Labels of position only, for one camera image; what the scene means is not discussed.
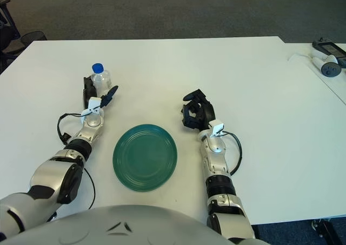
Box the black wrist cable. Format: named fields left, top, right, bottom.
left=223, top=131, right=243, bottom=175
left=56, top=112, right=84, bottom=144

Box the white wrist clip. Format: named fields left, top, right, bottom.
left=208, top=119, right=225, bottom=137
left=80, top=96, right=103, bottom=121

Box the silver robot torso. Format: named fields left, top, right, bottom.
left=16, top=204, right=268, bottom=245

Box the green round plate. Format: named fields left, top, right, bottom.
left=112, top=124, right=178, bottom=193

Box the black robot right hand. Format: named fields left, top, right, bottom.
left=180, top=89, right=216, bottom=131

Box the black mesh wastebasket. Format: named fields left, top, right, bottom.
left=21, top=31, right=47, bottom=47

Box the black table caster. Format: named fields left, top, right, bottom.
left=310, top=219, right=336, bottom=240

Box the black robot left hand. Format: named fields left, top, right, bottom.
left=82, top=76, right=119, bottom=113

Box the grey handheld screen device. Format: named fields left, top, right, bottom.
left=311, top=37, right=346, bottom=62

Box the white grey handheld controller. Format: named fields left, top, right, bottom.
left=310, top=55, right=341, bottom=79

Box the clear bottle blue cap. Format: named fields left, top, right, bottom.
left=90, top=63, right=112, bottom=97

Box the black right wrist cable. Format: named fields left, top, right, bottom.
left=223, top=131, right=243, bottom=175

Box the black office chair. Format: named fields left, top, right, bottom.
left=0, top=0, right=22, bottom=67

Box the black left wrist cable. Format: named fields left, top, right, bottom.
left=56, top=112, right=84, bottom=144

